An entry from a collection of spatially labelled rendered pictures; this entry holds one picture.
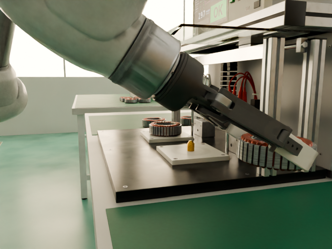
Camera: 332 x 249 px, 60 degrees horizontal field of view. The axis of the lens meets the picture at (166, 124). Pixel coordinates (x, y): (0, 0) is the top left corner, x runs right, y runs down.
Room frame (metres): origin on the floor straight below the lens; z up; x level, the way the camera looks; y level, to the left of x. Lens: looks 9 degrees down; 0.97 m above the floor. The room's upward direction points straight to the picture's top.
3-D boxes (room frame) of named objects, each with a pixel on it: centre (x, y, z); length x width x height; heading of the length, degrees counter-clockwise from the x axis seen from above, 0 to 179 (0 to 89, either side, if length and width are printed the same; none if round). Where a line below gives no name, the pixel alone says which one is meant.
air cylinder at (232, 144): (0.78, -0.20, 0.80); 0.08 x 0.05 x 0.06; 16
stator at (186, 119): (1.38, -0.12, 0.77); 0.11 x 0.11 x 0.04
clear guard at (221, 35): (0.66, -0.10, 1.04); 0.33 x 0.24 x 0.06; 106
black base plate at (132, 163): (0.86, -0.05, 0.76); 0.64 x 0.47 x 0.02; 16
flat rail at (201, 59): (0.89, -0.13, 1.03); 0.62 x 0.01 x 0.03; 16
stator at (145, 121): (1.32, 0.05, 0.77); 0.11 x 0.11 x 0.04
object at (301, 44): (0.91, -0.20, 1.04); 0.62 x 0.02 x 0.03; 16
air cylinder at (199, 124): (1.02, -0.14, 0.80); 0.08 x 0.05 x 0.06; 16
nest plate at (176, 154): (0.74, -0.07, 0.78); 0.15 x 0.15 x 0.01; 16
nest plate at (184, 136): (0.98, 0.00, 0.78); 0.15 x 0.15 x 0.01; 16
